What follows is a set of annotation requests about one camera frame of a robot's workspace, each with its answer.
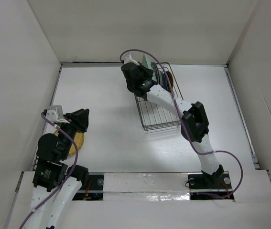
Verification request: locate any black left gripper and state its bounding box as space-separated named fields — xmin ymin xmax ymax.
xmin=58 ymin=107 xmax=89 ymax=158

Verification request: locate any light green rectangular tray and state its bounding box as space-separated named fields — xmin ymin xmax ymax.
xmin=142 ymin=54 xmax=152 ymax=70

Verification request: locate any yellow woven round plate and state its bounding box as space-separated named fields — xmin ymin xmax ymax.
xmin=67 ymin=132 xmax=85 ymax=157

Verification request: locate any blue floral white plate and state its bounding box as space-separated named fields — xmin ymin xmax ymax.
xmin=151 ymin=62 xmax=160 ymax=84

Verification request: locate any grey reindeer plate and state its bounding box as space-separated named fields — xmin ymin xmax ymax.
xmin=158 ymin=70 xmax=166 ymax=89

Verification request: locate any dark blue leaf dish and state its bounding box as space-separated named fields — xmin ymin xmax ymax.
xmin=162 ymin=73 xmax=170 ymax=92

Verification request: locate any yellow patterned round plate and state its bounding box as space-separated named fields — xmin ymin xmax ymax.
xmin=166 ymin=71 xmax=174 ymax=92

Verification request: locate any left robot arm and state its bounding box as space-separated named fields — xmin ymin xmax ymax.
xmin=20 ymin=105 xmax=89 ymax=229

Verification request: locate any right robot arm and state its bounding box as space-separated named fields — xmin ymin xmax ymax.
xmin=121 ymin=62 xmax=224 ymax=189

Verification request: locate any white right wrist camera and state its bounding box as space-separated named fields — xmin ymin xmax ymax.
xmin=123 ymin=53 xmax=140 ymax=66

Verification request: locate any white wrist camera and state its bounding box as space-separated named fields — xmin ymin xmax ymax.
xmin=42 ymin=105 xmax=64 ymax=123
xmin=123 ymin=53 xmax=140 ymax=66

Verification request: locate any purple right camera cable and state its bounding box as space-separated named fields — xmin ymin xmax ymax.
xmin=119 ymin=49 xmax=243 ymax=199

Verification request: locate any purple camera cable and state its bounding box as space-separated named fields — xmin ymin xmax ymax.
xmin=119 ymin=49 xmax=243 ymax=199
xmin=18 ymin=112 xmax=80 ymax=229

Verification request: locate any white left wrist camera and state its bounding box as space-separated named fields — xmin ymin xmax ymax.
xmin=42 ymin=105 xmax=64 ymax=123

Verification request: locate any grey wire dish rack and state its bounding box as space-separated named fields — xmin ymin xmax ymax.
xmin=128 ymin=62 xmax=188 ymax=133

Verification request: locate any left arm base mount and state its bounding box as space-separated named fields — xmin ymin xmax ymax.
xmin=73 ymin=173 xmax=104 ymax=201

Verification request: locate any metal front rail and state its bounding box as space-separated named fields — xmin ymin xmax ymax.
xmin=77 ymin=185 xmax=231 ymax=195

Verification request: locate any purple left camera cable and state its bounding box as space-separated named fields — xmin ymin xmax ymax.
xmin=18 ymin=112 xmax=80 ymax=229

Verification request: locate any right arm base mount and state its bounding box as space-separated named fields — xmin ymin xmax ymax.
xmin=185 ymin=173 xmax=234 ymax=200

